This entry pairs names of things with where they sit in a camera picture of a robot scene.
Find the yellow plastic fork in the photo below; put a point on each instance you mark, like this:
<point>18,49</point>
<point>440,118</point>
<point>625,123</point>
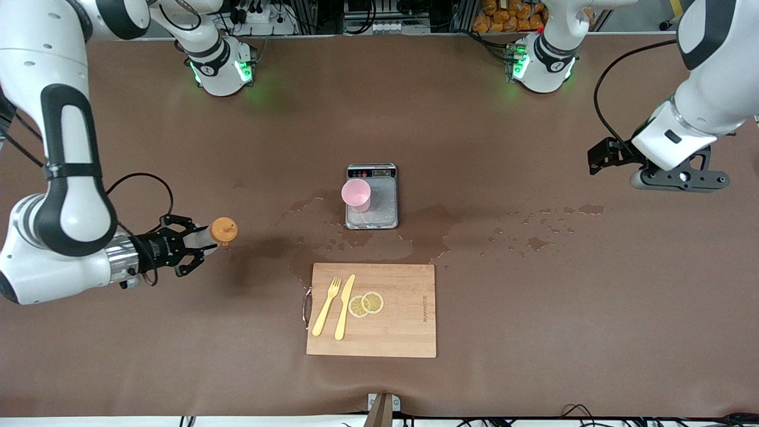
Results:
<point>325,311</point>

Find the yellow plastic knife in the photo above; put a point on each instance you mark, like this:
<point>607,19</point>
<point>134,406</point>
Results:
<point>343,314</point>

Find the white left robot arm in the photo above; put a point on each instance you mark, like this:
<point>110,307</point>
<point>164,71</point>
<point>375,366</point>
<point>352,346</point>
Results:
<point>711,101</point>

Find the pink plastic cup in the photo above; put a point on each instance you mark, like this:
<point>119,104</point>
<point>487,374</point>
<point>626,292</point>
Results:
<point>356,193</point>

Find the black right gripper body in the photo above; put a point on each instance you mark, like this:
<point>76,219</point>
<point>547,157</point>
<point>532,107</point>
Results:
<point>150,249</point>

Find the silver digital kitchen scale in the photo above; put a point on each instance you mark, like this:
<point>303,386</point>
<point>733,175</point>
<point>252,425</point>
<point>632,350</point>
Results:
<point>382,207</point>

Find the spilled liquid puddle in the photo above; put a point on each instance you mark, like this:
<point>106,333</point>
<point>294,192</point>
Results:
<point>427,231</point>

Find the lemon slice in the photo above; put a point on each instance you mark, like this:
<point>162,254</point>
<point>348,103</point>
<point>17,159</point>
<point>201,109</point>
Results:
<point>373,302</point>
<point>356,307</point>

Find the white connector block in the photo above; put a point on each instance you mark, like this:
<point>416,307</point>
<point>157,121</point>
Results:
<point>385,26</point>

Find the sauce bottle with orange cap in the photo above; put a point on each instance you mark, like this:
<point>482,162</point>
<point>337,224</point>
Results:
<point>224,230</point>

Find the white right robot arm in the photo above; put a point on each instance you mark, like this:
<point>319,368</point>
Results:
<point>65,178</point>

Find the metal table edge bracket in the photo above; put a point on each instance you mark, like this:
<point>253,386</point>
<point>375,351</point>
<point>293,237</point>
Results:
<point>382,412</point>

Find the white power strip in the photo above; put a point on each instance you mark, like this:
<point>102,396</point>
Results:
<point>261,18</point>

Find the orange snack pile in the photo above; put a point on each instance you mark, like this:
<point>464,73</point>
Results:
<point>504,21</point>

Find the wooden cutting board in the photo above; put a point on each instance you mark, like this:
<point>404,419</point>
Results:
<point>403,332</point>

